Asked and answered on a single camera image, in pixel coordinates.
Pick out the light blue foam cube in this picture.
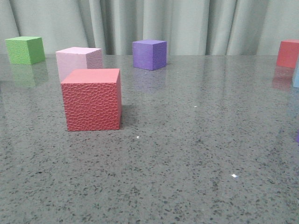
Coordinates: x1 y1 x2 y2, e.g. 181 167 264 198
292 64 299 88

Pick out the purple foam cube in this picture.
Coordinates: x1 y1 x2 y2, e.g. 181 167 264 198
132 40 167 70

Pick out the red textured foam cube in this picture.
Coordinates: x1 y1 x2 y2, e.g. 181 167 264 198
61 69 122 131

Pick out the pink foam cube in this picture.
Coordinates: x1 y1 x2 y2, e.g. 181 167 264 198
56 47 103 82

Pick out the grey-green curtain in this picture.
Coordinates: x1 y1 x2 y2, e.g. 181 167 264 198
0 0 299 55

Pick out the green foam cube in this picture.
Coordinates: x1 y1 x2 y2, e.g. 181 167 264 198
5 36 45 65

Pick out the purple cube at right edge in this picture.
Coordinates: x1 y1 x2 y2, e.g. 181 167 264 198
296 130 299 143

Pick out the red foam cube far right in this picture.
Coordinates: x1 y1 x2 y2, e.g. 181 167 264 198
276 39 299 69

